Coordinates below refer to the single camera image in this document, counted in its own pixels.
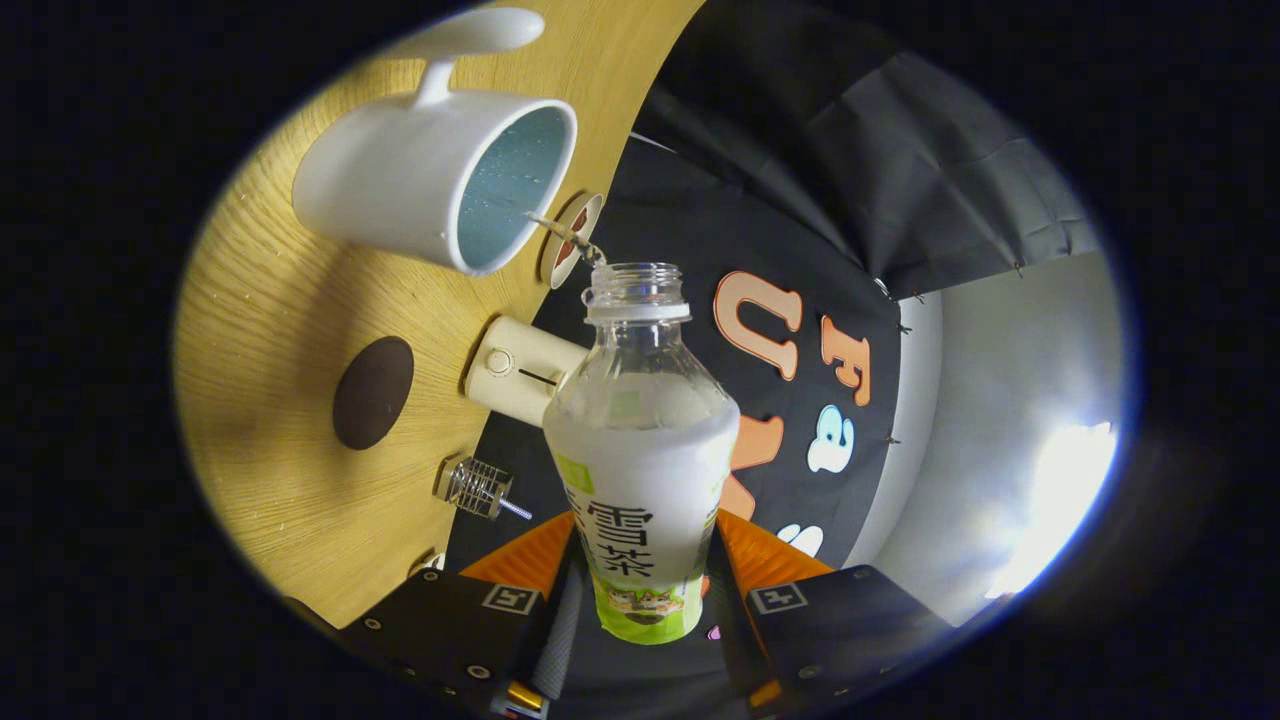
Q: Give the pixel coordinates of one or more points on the metal spoon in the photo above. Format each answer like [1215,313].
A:
[518,511]

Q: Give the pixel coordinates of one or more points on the white cup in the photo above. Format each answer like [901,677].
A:
[400,180]

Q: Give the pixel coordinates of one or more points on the white oval plate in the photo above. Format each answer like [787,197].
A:
[590,215]

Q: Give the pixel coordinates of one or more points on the wooden table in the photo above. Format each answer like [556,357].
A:
[270,350]

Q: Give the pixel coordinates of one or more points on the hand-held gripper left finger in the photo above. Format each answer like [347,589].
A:
[450,630]

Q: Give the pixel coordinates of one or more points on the dark round coaster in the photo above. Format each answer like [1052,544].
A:
[372,392]

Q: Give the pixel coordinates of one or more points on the clear bottle with white label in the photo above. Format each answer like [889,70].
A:
[640,470]

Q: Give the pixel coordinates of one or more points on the red meat piece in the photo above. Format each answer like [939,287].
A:
[572,232]

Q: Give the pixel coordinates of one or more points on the white toaster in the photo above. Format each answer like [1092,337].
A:
[520,375]

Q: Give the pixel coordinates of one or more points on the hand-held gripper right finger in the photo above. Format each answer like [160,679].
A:
[840,630]

